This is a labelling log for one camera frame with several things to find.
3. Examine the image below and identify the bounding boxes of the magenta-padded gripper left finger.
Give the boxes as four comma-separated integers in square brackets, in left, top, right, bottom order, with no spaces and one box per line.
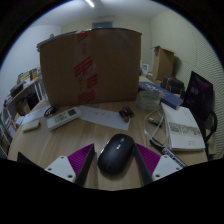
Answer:
[44,143,98,188]

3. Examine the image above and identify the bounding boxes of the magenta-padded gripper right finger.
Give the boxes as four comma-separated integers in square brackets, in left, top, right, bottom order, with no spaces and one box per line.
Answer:
[132,142,184,186]

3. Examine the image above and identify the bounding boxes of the black computer mouse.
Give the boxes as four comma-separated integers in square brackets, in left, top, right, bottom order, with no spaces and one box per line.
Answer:
[97,133,136,176]

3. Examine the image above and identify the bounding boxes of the black mouse pad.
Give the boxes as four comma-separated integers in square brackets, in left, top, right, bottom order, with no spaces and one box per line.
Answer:
[16,151,40,168]

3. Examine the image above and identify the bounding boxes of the black and white marker pen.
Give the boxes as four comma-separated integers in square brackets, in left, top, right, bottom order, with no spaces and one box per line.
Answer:
[149,138,188,168]

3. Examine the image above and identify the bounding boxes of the white book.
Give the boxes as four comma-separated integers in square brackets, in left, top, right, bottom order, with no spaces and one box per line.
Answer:
[161,101,206,152]

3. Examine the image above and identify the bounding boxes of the white remote control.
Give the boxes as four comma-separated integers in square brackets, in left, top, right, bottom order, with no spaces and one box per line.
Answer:
[46,106,82,131]

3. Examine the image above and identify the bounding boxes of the small white rectangular block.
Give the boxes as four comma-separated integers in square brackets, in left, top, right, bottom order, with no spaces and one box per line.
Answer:
[21,119,41,133]

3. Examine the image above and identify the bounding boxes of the dark cylindrical battery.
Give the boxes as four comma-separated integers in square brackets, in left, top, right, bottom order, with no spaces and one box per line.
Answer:
[118,109,130,123]
[123,106,135,119]

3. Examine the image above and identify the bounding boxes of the white paper sheet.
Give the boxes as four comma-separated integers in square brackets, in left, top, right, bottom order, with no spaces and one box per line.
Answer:
[78,105,131,132]

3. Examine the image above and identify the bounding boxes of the clear round plastic container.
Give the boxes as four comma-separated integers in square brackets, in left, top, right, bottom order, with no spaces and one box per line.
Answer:
[136,90,162,112]

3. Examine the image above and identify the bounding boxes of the blue book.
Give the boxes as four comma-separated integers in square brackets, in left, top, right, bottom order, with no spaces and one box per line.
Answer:
[138,81,184,110]

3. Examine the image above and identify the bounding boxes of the black office chair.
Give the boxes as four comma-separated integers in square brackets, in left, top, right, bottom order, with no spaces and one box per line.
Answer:
[182,70,218,158]

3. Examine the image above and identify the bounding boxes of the dark backpack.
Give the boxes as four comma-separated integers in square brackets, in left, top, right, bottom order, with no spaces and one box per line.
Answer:
[162,75,185,98]

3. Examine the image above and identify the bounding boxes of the cluttered shelf unit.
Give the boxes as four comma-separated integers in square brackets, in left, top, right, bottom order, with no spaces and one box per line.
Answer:
[0,68,46,158]

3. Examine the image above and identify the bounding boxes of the tall open cardboard box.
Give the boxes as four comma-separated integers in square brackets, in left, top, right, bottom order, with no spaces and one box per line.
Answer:
[151,45,175,81]

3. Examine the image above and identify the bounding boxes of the large brown cardboard box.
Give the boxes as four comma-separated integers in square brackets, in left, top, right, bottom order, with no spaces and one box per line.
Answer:
[39,27,143,108]

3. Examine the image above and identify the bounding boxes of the grey door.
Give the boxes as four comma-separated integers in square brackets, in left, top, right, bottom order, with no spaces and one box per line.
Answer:
[92,20,114,30]

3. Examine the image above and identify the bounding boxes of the white cable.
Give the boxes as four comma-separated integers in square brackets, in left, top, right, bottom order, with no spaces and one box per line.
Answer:
[143,111,167,146]

